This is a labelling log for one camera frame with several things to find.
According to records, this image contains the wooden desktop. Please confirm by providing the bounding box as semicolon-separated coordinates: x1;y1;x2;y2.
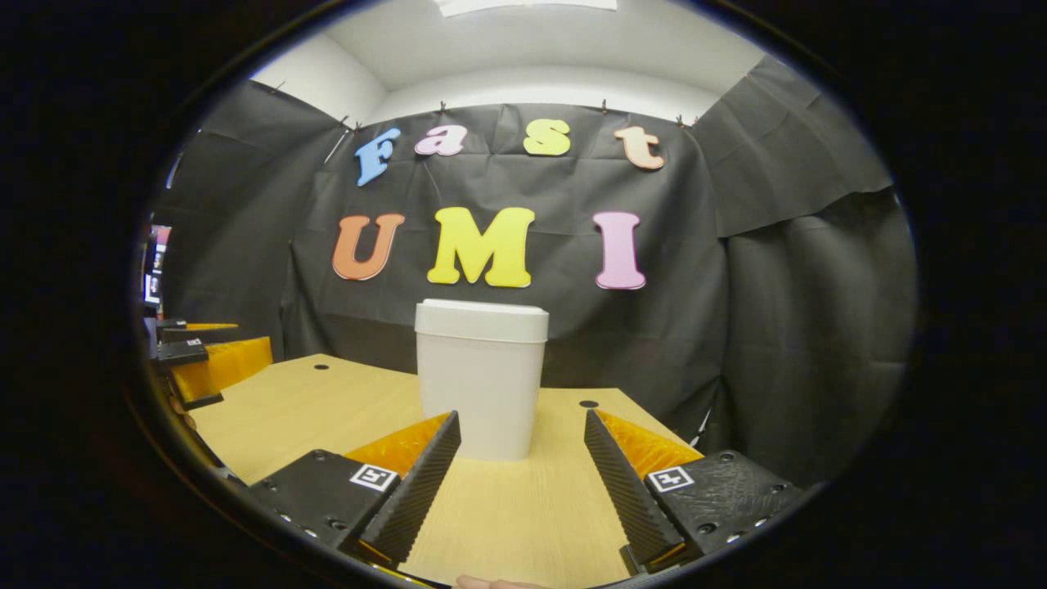
186;353;706;589

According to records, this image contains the white desktop garbage bin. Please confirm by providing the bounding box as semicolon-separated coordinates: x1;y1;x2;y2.
414;299;550;462

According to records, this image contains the black backdrop cloth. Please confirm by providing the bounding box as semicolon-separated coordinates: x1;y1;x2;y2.
147;56;917;492

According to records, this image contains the computer screen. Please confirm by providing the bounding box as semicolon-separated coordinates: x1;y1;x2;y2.
144;225;173;308

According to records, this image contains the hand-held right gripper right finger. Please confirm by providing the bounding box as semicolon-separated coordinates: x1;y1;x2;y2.
583;409;807;573

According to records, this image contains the long ceiling light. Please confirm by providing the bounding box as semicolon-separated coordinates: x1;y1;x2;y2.
434;0;619;18

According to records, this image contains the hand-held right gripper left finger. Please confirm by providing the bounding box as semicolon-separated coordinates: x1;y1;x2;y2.
248;410;463;571

